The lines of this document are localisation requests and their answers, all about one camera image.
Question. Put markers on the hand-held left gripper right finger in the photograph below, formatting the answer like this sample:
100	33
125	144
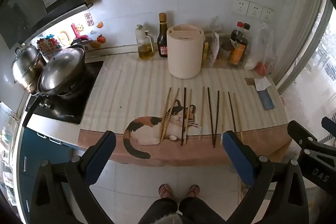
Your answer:
237	155

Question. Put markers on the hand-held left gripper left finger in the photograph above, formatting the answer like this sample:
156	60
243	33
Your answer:
101	153

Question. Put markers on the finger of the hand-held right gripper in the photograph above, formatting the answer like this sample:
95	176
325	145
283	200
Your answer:
329	125
302	134

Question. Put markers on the dark wooden chopstick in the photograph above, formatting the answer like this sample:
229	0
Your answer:
232	112
183	119
216	116
210	111

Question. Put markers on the light wooden chopsticks group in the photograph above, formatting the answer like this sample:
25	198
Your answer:
201	112

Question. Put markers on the cream round utensil holder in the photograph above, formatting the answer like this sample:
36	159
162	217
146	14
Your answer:
185	56

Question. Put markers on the blue smartphone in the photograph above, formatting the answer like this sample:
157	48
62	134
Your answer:
265	100

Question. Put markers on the person's right sandaled foot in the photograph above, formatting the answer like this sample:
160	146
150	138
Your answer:
193	191

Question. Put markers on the person's sandaled foot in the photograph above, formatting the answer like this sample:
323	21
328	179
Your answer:
193	191
165	191

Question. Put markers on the white paper slip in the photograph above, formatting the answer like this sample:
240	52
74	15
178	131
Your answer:
262	84

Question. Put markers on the person's right leg black pants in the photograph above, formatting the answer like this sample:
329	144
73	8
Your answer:
199	209

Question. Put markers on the person's leg black pants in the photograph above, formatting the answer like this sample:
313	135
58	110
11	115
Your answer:
199	209
160	209

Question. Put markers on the blue kitchen cabinet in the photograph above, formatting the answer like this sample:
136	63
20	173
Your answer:
34	150

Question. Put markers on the black wok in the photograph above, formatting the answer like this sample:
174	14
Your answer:
76	87

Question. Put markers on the cat printed striped mat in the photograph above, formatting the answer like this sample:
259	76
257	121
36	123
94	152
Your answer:
131	87

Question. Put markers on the person's left sandaled foot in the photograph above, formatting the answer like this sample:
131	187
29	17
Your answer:
165	191

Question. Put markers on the small brown card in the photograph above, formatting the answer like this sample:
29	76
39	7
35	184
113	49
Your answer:
249	81

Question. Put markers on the black induction cooktop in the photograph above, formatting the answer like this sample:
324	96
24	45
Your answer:
86	74

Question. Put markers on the person's left leg black pants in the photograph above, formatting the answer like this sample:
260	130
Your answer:
160	209

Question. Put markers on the large clear plastic bag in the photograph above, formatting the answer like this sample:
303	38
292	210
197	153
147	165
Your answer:
263	56

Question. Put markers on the steel wok lid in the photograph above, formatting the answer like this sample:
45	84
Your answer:
59	70

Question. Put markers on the clear plastic storage box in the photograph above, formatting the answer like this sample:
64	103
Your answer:
223	62

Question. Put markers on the red cap orange label bottle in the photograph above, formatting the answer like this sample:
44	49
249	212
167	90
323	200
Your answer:
237	53

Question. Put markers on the brown lid jar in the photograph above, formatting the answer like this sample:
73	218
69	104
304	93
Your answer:
226	50

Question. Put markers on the yellow seasoning packet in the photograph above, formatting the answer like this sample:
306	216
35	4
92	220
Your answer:
206	50

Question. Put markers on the white seasoning packet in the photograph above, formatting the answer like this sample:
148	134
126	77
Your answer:
215	45

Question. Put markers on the glass oil dispenser bottle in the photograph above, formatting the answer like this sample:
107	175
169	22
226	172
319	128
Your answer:
145	48

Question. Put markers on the steel stockpot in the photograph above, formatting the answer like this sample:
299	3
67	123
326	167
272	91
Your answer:
26	66

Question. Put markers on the black cap dark bottle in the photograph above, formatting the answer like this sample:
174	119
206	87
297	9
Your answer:
246	27

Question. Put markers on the gold cap dark sauce bottle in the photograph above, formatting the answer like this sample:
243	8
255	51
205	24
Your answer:
162	40

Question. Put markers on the small clear plastic bag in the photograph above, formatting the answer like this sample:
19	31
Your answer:
214	24

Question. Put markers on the black range hood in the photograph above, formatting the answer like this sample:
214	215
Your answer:
26	3

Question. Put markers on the grey window frame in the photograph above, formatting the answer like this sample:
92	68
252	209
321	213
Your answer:
307	43

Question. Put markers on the group of wall stickers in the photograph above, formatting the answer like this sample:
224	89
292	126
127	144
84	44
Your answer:
64	36

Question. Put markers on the white wall socket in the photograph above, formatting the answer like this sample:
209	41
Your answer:
240	6
254	10
267	14

